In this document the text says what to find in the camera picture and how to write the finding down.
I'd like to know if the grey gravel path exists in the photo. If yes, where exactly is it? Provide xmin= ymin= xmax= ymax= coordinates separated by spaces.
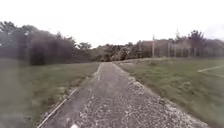
xmin=39 ymin=61 xmax=209 ymax=128

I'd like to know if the fence with pale posts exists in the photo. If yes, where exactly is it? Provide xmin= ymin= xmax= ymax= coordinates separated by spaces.
xmin=150 ymin=34 xmax=224 ymax=59

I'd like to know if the row of trees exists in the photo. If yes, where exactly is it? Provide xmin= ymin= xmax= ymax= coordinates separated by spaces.
xmin=0 ymin=20 xmax=224 ymax=66

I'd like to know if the pale kerb strip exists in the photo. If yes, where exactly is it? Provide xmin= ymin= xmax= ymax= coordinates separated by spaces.
xmin=35 ymin=63 xmax=103 ymax=128

